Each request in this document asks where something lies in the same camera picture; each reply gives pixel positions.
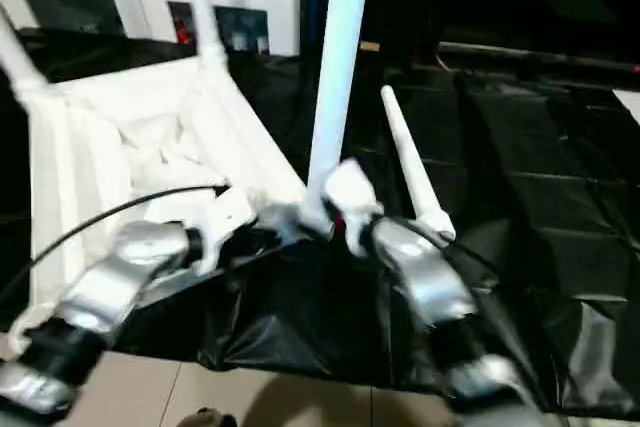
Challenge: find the white plastic table leg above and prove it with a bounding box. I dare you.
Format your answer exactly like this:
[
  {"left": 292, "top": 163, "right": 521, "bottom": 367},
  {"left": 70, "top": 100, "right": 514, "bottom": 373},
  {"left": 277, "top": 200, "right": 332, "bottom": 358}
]
[
  {"left": 304, "top": 0, "right": 377, "bottom": 225},
  {"left": 184, "top": 0, "right": 230, "bottom": 72},
  {"left": 0, "top": 5, "right": 47, "bottom": 100},
  {"left": 379, "top": 86, "right": 459, "bottom": 244}
]

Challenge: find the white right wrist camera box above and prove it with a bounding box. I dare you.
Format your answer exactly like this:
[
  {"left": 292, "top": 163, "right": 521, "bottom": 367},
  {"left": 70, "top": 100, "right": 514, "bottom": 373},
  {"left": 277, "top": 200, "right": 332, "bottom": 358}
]
[{"left": 321, "top": 157, "right": 387, "bottom": 254}]

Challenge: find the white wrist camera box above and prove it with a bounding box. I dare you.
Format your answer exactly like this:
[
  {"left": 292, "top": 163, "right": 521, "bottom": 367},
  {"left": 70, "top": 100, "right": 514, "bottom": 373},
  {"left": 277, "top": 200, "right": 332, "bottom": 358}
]
[
  {"left": 321, "top": 157, "right": 387, "bottom": 254},
  {"left": 194, "top": 185, "right": 260, "bottom": 274}
]

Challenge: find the black plastic mat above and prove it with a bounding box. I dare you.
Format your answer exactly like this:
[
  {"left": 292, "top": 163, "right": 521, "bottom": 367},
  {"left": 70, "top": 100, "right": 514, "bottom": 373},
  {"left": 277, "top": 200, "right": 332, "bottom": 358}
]
[{"left": 0, "top": 29, "right": 640, "bottom": 420}]

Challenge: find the dark grey rounded object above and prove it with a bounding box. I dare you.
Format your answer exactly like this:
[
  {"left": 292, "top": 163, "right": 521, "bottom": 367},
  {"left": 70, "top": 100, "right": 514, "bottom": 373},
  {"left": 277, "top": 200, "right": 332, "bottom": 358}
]
[{"left": 188, "top": 409, "right": 229, "bottom": 427}]

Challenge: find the white flat board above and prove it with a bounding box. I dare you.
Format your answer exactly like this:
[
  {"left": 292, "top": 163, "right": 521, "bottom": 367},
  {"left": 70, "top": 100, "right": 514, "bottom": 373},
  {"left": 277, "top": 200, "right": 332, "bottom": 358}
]
[{"left": 614, "top": 90, "right": 640, "bottom": 130}]

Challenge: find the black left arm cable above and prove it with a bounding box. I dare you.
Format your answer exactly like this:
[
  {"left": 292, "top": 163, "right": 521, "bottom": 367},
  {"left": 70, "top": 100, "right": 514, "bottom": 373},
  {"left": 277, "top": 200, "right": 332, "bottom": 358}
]
[{"left": 0, "top": 185, "right": 227, "bottom": 293}]

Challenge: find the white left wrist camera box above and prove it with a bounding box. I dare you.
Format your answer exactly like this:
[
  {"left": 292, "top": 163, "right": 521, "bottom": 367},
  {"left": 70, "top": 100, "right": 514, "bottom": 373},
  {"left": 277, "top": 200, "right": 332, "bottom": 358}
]
[{"left": 194, "top": 185, "right": 260, "bottom": 274}]

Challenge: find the white plastic table top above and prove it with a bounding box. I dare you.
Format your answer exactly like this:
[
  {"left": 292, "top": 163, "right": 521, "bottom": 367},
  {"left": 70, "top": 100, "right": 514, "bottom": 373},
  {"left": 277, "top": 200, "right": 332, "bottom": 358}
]
[{"left": 5, "top": 55, "right": 333, "bottom": 360}]

